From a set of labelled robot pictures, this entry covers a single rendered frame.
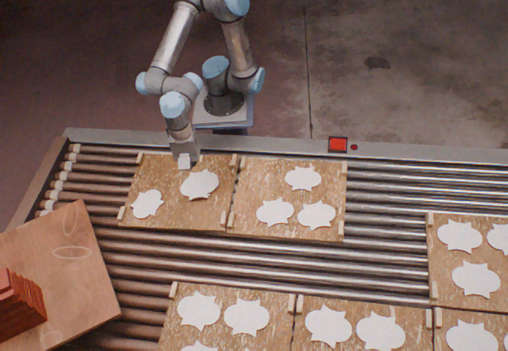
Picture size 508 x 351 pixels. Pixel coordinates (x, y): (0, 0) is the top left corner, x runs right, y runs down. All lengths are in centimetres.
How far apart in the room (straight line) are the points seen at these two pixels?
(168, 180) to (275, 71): 197
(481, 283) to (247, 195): 85
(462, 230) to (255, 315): 75
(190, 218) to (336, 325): 65
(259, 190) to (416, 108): 186
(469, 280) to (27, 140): 307
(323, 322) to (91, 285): 74
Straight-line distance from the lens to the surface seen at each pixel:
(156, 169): 208
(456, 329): 170
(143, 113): 372
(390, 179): 199
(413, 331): 168
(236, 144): 211
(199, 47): 417
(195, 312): 171
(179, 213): 192
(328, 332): 164
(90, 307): 172
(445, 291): 175
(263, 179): 195
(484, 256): 184
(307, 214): 184
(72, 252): 184
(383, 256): 180
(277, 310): 168
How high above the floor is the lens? 248
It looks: 50 degrees down
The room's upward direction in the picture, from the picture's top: 9 degrees counter-clockwise
